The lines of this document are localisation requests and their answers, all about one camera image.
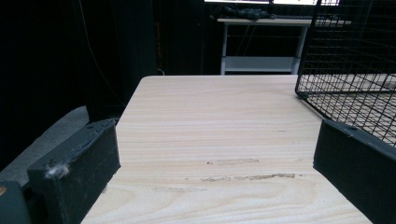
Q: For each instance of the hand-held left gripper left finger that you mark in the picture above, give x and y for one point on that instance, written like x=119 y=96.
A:
x=77 y=168

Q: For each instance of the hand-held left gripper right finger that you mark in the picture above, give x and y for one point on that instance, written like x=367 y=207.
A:
x=358 y=161

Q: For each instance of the black curtain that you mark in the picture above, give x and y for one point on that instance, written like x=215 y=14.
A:
x=124 y=46

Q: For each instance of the white desk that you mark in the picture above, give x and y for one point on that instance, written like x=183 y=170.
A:
x=261 y=46

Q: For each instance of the dark cloth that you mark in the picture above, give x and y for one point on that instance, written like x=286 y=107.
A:
x=241 y=12

